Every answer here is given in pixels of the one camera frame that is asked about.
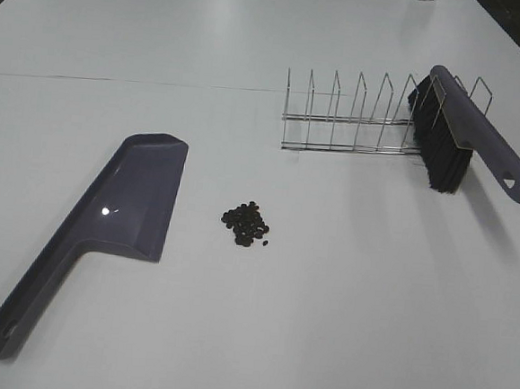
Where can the pile of coffee beans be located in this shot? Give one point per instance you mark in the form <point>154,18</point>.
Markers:
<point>247,224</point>

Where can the purple plastic dustpan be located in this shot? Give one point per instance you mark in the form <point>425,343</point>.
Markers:
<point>126,211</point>

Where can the purple hand brush black bristles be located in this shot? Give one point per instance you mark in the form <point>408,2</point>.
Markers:
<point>449,128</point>

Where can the chrome wire dish rack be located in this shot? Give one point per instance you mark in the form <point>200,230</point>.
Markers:
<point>370,118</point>

